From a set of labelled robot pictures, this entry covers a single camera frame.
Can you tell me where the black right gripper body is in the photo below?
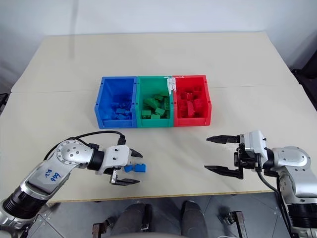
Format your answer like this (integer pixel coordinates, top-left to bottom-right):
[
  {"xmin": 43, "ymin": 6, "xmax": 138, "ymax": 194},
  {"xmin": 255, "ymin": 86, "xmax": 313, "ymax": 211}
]
[{"xmin": 233, "ymin": 133, "xmax": 263, "ymax": 174}]

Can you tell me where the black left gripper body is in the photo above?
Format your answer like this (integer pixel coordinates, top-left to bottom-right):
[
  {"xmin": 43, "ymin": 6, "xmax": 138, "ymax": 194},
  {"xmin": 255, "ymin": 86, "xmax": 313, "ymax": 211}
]
[{"xmin": 106, "ymin": 164, "xmax": 132, "ymax": 185}]

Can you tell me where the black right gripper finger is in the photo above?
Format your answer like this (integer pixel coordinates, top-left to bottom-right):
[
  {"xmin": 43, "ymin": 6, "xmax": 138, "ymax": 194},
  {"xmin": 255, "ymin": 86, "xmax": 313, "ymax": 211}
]
[
  {"xmin": 204, "ymin": 165, "xmax": 245, "ymax": 180},
  {"xmin": 206, "ymin": 134, "xmax": 241, "ymax": 145}
]

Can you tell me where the blue plastic bin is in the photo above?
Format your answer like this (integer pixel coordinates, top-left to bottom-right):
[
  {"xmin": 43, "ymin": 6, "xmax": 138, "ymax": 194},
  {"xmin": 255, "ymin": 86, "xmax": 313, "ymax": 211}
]
[{"xmin": 94, "ymin": 76, "xmax": 138, "ymax": 129}]

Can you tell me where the white handwritten label sticker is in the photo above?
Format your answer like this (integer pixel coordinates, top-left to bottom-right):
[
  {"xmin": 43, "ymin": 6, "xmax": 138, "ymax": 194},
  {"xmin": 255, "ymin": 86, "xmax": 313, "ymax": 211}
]
[{"xmin": 40, "ymin": 168, "xmax": 64, "ymax": 184}]

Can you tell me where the red plastic bin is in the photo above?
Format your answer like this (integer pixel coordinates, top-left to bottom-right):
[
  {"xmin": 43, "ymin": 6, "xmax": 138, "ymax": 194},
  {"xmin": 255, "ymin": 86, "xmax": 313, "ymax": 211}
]
[{"xmin": 171, "ymin": 74, "xmax": 212, "ymax": 127}]

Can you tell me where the green plastic bin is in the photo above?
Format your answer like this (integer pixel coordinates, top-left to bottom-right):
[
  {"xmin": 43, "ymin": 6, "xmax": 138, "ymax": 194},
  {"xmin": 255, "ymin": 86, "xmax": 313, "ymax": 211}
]
[{"xmin": 135, "ymin": 75, "xmax": 174, "ymax": 128}]

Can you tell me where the white tape strip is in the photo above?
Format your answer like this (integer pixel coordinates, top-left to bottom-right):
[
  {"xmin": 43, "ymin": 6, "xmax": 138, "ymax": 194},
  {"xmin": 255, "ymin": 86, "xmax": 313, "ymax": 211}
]
[{"xmin": 166, "ymin": 76, "xmax": 177, "ymax": 95}]

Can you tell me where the black equipment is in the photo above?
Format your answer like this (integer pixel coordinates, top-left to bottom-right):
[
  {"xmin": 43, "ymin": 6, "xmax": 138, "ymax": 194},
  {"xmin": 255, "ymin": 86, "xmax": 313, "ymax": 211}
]
[{"xmin": 291, "ymin": 48, "xmax": 317, "ymax": 113}]

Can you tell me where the dark object at table side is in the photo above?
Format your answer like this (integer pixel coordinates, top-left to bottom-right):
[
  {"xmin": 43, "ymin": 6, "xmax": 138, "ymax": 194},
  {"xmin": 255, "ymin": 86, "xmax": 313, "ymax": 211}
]
[{"xmin": 0, "ymin": 92, "xmax": 8, "ymax": 115}]

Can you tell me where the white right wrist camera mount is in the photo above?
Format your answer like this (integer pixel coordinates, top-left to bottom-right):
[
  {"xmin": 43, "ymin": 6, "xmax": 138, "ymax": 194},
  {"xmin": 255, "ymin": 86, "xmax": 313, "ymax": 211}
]
[{"xmin": 243, "ymin": 130, "xmax": 269, "ymax": 161}]

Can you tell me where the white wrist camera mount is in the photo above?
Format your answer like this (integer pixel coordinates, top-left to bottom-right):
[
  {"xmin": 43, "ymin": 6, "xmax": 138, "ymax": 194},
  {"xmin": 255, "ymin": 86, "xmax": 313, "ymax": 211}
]
[
  {"xmin": 95, "ymin": 145, "xmax": 132, "ymax": 176},
  {"xmin": 243, "ymin": 130, "xmax": 269, "ymax": 161}
]

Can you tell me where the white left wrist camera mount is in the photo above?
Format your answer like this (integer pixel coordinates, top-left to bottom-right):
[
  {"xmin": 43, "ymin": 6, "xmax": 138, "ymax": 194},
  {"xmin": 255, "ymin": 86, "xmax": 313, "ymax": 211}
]
[{"xmin": 95, "ymin": 145, "xmax": 132, "ymax": 176}]

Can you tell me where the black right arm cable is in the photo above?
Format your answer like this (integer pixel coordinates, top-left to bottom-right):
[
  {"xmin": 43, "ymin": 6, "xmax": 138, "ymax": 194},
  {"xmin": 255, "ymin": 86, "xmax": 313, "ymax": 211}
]
[{"xmin": 256, "ymin": 170, "xmax": 299, "ymax": 238}]

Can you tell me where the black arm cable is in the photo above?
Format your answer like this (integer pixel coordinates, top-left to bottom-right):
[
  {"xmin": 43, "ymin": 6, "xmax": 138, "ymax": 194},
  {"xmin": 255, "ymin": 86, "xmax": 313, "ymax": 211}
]
[
  {"xmin": 44, "ymin": 130, "xmax": 127, "ymax": 161},
  {"xmin": 256, "ymin": 170, "xmax": 299, "ymax": 238}
]

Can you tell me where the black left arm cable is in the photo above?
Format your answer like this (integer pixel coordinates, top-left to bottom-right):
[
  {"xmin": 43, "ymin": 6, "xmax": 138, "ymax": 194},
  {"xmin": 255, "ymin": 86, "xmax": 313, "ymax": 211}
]
[{"xmin": 44, "ymin": 130, "xmax": 127, "ymax": 161}]

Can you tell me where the dark metal frame bracket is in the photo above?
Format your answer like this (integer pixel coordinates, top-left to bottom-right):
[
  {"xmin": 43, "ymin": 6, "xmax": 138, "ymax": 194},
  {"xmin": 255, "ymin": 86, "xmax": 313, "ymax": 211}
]
[
  {"xmin": 221, "ymin": 210, "xmax": 246, "ymax": 238},
  {"xmin": 92, "ymin": 215, "xmax": 117, "ymax": 238}
]

